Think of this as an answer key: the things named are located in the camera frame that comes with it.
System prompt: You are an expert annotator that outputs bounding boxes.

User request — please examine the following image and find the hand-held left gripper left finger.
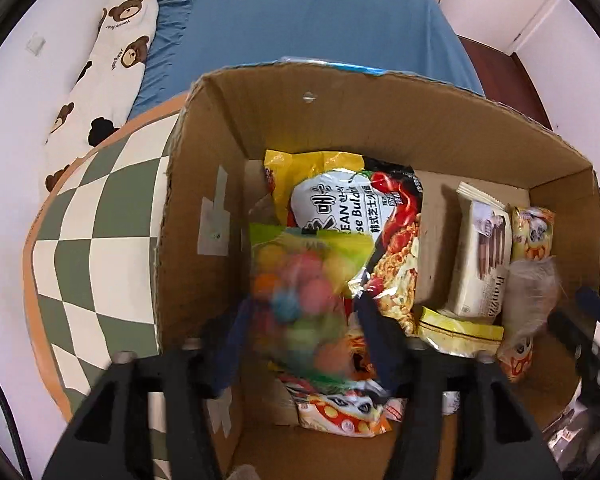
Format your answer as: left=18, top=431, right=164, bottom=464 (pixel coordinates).
left=42, top=300, right=253, bottom=480

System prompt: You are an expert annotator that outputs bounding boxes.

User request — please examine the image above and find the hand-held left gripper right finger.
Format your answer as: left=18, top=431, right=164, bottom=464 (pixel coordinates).
left=355, top=297, right=563, bottom=480

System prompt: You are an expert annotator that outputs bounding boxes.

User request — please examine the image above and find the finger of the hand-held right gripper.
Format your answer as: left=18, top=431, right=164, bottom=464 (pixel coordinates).
left=574, top=285, right=600, bottom=327
left=547, top=309, right=600, bottom=362

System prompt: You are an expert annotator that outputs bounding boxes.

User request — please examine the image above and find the clear cookie packet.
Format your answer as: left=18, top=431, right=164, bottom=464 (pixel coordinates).
left=502, top=257, right=561, bottom=337

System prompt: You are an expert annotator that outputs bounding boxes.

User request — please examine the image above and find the pink panda snack packet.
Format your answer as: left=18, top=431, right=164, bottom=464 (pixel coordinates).
left=497, top=332, right=535, bottom=384

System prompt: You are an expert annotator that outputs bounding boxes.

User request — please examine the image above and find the orange panda snack packet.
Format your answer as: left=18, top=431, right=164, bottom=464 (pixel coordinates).
left=292, top=382, right=406, bottom=437

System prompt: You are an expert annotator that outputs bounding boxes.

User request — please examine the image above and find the pale bread packet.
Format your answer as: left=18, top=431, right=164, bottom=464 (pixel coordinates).
left=417, top=306, right=505, bottom=357

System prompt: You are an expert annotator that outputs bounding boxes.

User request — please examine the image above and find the colourful candy ball bag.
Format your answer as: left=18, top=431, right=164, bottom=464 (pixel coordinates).
left=249, top=225, right=376, bottom=386

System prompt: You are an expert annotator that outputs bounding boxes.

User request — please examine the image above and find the yellow panda snack packet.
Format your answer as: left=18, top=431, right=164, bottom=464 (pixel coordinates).
left=511, top=206, right=556, bottom=264

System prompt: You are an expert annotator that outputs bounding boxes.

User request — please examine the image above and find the white wafer stick packet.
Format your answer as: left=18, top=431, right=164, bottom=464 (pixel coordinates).
left=440, top=182, right=512, bottom=319

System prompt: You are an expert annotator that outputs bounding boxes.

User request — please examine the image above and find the yellow red noodle packet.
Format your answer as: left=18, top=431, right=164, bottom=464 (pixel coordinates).
left=264, top=149, right=425, bottom=341

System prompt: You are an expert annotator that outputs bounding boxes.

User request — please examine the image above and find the cardboard box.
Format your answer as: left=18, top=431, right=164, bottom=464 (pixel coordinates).
left=152, top=57, right=600, bottom=480

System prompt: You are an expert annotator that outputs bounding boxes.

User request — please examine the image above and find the green white checkered mat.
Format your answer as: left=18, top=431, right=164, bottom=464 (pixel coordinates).
left=22, top=92, right=241, bottom=443

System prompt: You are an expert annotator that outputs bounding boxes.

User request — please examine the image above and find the white bear print pillow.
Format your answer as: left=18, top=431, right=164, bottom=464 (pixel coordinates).
left=44, top=0, right=160, bottom=195

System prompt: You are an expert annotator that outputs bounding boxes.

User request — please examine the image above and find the blue bed sheet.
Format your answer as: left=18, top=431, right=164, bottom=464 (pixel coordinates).
left=127, top=0, right=486, bottom=121

